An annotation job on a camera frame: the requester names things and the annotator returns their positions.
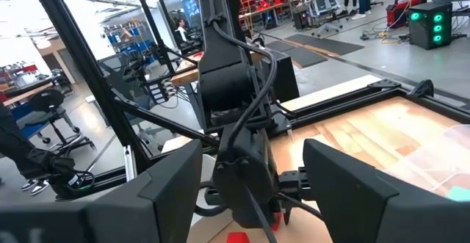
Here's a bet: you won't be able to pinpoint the black cabinet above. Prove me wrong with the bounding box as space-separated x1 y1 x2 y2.
256 50 300 104

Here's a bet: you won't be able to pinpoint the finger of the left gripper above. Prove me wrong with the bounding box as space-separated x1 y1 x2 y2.
281 197 294 226

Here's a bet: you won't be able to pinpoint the black floor mat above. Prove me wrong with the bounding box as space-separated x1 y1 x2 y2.
284 33 365 57
282 46 330 70

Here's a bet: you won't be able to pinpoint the light blue block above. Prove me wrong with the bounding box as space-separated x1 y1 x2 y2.
446 185 470 203

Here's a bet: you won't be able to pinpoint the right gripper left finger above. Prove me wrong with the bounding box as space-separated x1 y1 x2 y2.
0 139 204 243

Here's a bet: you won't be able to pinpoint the red tool case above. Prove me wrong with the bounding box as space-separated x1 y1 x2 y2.
385 0 422 29

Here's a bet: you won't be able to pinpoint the power strip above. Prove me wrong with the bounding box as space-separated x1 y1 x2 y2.
146 78 177 106

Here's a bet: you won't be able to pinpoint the person's shoes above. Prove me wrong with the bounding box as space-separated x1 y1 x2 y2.
20 178 51 197

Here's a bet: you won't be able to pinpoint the red block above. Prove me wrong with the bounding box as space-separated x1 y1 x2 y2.
270 212 283 233
226 231 251 243

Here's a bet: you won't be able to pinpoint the black cable with white label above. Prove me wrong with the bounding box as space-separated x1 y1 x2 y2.
35 149 96 202

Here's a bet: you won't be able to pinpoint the clear plastic container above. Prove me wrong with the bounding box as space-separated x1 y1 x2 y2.
381 123 470 200

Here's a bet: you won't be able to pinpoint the black stool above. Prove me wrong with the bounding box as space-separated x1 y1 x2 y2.
27 88 96 152

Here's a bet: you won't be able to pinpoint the computer tower with green fans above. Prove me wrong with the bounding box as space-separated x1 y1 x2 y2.
407 1 453 51

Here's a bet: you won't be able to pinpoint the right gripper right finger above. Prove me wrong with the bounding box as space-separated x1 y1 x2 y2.
302 137 470 243

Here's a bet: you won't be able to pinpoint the shelf with blue bins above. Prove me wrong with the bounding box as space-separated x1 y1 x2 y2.
104 26 155 59

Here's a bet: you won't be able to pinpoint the silver frame bracket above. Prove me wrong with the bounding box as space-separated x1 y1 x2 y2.
123 145 139 181

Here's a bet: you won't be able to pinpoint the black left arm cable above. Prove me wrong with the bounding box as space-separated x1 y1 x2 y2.
211 21 280 152

